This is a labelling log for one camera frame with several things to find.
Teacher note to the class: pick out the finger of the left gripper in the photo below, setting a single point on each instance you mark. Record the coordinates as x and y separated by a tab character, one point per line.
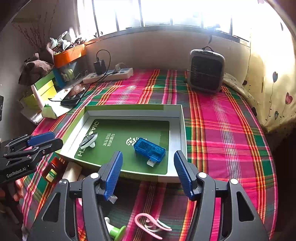
31	140
20	150

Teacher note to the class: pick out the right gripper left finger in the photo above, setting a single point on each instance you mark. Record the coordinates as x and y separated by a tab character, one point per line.
57	219

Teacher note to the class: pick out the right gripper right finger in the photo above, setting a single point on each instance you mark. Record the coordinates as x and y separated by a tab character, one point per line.
239	219

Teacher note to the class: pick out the red bottle green label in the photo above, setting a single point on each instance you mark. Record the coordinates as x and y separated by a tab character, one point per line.
54	170

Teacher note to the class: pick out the white wall charger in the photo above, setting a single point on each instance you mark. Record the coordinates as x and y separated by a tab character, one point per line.
73	172

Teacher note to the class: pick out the black white oval device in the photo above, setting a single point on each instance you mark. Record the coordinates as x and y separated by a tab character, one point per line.
88	141

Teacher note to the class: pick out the green white spool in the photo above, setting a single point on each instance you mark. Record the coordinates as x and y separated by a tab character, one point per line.
116	233

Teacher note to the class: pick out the blue usb tester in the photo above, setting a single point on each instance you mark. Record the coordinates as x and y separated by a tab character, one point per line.
153	152

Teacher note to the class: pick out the white tube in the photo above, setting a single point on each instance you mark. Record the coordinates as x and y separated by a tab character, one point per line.
38	97

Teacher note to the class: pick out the black smartphone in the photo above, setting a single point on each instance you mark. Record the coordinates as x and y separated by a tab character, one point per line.
72	99

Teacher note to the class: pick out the brown cloth bag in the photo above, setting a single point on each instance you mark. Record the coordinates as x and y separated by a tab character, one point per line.
33	70

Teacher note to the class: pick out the orange storage bin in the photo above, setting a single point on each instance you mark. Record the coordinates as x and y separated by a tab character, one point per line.
70	55

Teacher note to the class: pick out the black power adapter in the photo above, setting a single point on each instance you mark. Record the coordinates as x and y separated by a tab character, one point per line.
100	67

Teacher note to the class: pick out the white power strip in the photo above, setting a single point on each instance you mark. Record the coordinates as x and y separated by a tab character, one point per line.
124	73

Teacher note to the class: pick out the green grey cardboard tray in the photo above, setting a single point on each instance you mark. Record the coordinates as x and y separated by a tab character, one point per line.
118	128

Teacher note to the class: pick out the heart pattern curtain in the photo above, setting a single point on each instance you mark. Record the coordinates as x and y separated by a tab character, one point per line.
269	85

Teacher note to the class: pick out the grey mini heater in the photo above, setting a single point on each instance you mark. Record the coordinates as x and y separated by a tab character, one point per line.
206	70

